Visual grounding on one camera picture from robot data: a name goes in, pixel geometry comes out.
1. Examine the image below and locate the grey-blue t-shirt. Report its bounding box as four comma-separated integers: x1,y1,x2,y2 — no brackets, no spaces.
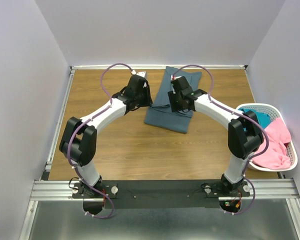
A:
144,66,202,134

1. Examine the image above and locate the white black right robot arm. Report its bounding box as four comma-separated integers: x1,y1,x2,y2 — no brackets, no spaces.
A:
168,89,264,196

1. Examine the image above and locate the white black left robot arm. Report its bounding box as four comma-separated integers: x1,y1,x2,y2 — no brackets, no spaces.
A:
59,71,153,198

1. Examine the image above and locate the teal t-shirt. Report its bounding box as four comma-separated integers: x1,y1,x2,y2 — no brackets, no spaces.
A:
239,107,272,129

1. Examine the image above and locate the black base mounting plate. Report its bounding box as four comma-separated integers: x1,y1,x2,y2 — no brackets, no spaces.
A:
68,179,251,215

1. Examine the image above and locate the pink t-shirt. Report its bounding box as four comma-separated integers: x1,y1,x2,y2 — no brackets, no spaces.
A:
252,117,291,170

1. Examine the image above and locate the white plastic laundry basket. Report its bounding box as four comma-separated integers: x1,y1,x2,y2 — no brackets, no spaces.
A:
237,103,298,172

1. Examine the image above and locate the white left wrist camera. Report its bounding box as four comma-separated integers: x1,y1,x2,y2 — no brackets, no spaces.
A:
131,70,148,88

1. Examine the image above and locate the aluminium front rail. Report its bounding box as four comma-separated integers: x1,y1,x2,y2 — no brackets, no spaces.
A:
30,178,300,201

